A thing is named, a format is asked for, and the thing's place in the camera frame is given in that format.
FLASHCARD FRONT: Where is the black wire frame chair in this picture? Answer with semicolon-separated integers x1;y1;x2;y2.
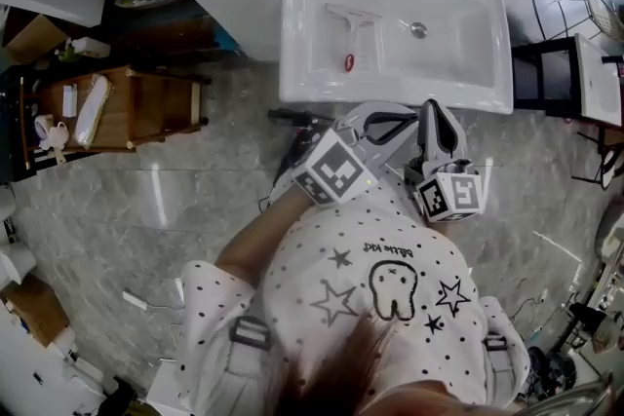
529;0;624;41

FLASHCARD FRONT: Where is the closed cardboard box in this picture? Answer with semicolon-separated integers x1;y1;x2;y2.
0;275;70;348

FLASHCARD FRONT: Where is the long white packet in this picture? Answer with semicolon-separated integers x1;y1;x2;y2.
73;73;114;150

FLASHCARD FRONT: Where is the small white jug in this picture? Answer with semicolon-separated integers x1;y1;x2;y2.
33;114;72;151

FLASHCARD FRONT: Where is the person's left forearm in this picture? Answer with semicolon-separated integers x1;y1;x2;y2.
214;187;313;282

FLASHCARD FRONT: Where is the person's face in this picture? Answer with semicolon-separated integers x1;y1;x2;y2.
360;379;518;416

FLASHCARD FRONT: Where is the black round appliance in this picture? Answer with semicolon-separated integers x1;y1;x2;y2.
526;345;579;400

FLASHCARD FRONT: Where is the white cylinder container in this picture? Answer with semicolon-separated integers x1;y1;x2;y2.
0;242;38;284

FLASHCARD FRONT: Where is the white ceramic sink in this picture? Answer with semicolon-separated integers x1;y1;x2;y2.
278;0;516;116

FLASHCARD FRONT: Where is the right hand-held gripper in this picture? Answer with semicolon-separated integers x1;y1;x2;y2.
403;98;489;225

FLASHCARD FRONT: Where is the white squeegee with red blade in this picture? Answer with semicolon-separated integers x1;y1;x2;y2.
324;2;384;74

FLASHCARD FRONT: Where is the person's white dotted shirt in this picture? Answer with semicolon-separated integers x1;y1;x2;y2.
177;182;532;416

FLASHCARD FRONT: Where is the wooden cart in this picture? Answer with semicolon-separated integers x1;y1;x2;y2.
19;65;212;171

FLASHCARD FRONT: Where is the white power adapter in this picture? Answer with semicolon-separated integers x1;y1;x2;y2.
121;289;149;311

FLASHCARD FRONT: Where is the black metal stool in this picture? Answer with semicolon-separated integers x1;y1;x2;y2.
570;131;619;191

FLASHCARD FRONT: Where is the small white box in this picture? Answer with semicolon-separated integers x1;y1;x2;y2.
61;83;79;118

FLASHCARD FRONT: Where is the open cardboard box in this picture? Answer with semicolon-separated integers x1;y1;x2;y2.
2;12;68;65

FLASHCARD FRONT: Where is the black side table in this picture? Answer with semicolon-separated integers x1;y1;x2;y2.
0;67;38;184

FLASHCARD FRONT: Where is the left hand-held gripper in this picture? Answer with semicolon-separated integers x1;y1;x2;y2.
291;99;420;209

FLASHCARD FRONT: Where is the small white sink basin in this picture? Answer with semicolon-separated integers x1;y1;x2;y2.
573;32;624;128

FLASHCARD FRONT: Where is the grey harness strap black buckle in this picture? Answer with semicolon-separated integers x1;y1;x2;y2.
482;333;511;386
226;315;274;405

